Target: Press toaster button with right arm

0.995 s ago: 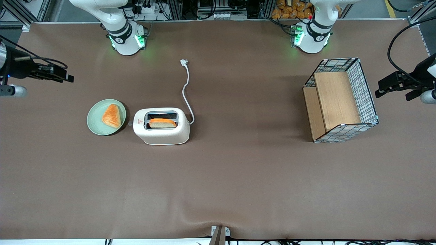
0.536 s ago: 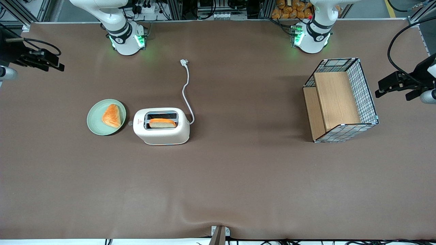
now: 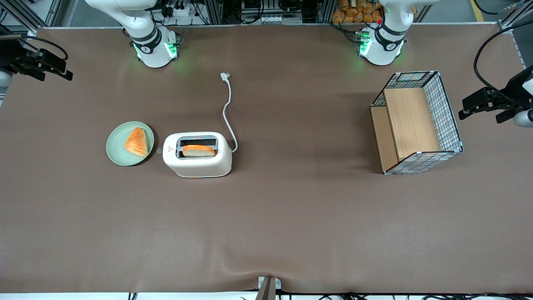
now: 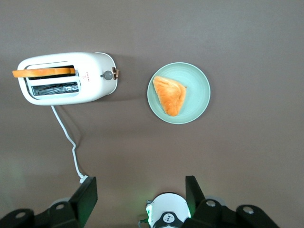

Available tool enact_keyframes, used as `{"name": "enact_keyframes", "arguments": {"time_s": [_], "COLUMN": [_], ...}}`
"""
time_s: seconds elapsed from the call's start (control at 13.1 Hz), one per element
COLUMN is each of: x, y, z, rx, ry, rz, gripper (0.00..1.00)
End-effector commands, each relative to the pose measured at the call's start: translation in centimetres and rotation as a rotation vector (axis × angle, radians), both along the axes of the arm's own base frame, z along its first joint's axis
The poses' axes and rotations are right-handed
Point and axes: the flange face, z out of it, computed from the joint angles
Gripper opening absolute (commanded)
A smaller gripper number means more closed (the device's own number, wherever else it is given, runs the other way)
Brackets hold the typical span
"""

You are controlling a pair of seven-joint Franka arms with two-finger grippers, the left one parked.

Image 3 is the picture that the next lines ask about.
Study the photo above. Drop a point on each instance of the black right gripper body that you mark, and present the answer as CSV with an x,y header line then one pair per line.
x,y
13,56

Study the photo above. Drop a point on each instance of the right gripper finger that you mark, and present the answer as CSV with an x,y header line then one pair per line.
x,y
52,61

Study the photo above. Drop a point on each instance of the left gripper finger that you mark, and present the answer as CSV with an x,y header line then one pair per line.
x,y
481,99

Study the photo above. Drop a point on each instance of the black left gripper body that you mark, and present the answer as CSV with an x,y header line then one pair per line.
x,y
507,96

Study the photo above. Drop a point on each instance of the white two-slot toaster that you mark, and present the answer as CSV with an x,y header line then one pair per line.
x,y
198,166

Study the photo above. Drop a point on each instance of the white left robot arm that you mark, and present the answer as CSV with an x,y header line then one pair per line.
x,y
381,52

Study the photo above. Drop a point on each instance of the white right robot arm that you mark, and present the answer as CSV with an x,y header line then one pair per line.
x,y
152,50

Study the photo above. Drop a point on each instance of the pale green plate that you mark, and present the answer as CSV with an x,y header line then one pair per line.
x,y
116,152

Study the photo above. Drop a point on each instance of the triangular orange pastry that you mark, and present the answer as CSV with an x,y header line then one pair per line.
x,y
136,143

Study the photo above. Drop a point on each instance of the white power strip with plugs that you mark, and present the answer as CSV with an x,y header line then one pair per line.
x,y
181,10

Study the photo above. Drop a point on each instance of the pile of orange bread rolls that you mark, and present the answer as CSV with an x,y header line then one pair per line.
x,y
354,12

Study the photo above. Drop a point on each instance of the toast slice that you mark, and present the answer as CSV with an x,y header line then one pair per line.
x,y
199,151

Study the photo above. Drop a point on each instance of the small white socket strip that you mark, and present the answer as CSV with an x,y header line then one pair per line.
x,y
275,19

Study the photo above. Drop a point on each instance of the brown table mat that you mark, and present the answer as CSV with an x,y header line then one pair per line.
x,y
291,216

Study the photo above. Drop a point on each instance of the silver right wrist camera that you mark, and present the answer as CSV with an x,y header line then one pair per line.
x,y
5,78

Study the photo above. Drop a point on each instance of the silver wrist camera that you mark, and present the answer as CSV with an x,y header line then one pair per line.
x,y
5,78
524,118

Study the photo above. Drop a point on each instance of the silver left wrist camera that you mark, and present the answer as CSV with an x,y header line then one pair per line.
x,y
524,118

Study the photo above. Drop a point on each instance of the aluminium frame profile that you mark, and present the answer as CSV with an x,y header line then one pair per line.
x,y
25,14
514,14

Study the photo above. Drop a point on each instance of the aluminium frame post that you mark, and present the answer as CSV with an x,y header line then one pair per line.
x,y
325,9
214,10

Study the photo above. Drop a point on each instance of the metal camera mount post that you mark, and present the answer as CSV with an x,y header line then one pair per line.
x,y
267,289

